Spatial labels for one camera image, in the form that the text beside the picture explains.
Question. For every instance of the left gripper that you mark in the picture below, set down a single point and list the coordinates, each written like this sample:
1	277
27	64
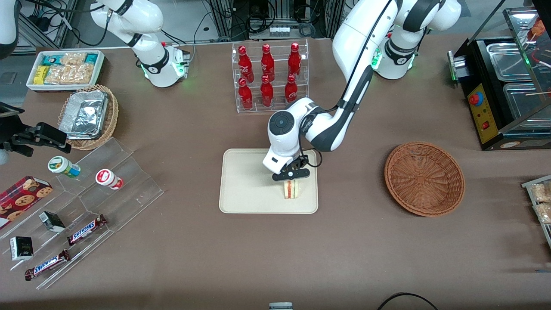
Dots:
300	163

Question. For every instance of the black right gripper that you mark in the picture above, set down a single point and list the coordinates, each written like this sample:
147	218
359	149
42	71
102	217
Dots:
20	136

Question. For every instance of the triangular sandwich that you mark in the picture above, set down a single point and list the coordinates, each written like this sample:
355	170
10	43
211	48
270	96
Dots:
291	190

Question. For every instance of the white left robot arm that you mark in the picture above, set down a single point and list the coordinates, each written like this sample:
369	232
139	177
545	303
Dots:
357	43

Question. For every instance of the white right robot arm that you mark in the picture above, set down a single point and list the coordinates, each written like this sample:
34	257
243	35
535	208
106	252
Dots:
150	51

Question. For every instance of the beige rectangular tray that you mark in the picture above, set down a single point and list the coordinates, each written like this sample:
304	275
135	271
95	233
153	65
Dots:
245	185

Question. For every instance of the light wicker basket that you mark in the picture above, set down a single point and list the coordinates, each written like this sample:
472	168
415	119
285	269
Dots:
112	116

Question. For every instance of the brown wicker basket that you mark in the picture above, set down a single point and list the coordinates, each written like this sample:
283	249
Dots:
424	178

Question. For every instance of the grey metal snack tray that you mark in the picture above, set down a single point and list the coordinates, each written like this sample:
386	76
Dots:
529	184

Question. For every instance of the green label yogurt cup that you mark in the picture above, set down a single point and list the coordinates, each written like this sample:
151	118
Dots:
62	165

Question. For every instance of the stack of foil trays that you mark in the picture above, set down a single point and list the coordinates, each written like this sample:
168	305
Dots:
84	114

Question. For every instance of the white plastic snack bin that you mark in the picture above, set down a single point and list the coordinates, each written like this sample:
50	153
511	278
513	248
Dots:
64	87

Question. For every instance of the clear acrylic bottle rack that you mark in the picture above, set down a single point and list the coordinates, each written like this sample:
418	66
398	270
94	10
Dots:
258	108

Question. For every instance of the yellow snack pack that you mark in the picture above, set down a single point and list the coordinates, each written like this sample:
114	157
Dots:
40	74

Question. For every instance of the clear bag of crackers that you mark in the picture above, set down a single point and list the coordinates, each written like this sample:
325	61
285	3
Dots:
73	58
69	74

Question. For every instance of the red label yogurt cup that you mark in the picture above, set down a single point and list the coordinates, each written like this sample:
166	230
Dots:
108	178

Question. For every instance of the red plaid cookie box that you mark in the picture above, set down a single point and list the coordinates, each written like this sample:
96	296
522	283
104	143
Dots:
21	198

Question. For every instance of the red cola bottle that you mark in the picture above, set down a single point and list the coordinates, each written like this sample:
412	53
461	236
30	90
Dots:
294	60
267	62
291	90
267	94
245	97
245	64

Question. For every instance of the teal snack pack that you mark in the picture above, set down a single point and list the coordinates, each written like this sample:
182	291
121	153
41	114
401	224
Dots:
91	58
52	59

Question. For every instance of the small black box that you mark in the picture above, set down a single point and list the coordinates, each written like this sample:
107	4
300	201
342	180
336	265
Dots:
21	248
52	221

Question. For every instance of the clear acrylic tiered stand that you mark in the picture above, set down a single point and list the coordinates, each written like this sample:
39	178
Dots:
125	202

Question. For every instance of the brown Snickers bar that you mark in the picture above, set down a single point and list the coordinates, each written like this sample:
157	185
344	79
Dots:
47	265
86	229

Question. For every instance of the white terminal block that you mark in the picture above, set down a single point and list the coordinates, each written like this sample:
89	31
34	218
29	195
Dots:
279	31

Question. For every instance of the small grey device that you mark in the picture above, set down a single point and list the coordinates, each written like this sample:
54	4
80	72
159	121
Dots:
280	306

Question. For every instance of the black heated display machine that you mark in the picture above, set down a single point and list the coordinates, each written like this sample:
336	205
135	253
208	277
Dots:
486	116

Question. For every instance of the clear pack of fried snack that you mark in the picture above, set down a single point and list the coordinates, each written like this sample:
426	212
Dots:
544	213
541	192

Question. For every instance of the left arm wrist camera box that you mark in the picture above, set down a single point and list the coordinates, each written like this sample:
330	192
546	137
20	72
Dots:
297	173

